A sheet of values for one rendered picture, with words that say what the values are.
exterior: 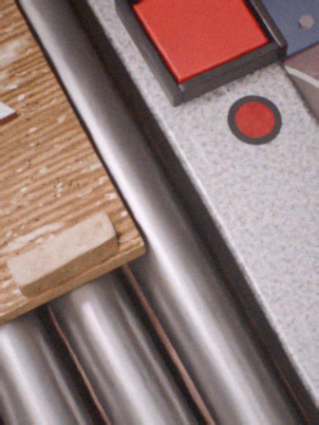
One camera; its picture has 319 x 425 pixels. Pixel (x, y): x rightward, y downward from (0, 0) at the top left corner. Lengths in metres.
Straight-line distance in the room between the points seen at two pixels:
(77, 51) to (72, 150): 0.07
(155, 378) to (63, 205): 0.10
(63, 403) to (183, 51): 0.21
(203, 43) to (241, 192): 0.09
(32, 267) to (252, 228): 0.13
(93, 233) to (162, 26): 0.14
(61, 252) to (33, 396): 0.08
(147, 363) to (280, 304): 0.08
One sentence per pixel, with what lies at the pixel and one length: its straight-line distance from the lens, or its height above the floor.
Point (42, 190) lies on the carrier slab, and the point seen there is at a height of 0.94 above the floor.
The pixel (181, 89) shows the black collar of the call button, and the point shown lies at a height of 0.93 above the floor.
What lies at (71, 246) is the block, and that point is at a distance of 0.55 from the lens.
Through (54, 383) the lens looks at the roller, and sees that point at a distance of 0.58.
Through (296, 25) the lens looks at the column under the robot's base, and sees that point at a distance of 1.70.
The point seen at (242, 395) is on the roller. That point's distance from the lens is 0.58.
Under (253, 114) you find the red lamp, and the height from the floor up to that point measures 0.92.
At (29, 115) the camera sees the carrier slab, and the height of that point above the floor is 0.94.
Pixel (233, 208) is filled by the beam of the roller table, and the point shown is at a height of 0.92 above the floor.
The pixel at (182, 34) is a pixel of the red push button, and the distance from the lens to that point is 0.64.
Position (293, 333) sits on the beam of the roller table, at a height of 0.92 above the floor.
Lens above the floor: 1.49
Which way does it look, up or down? 71 degrees down
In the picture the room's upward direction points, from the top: 5 degrees counter-clockwise
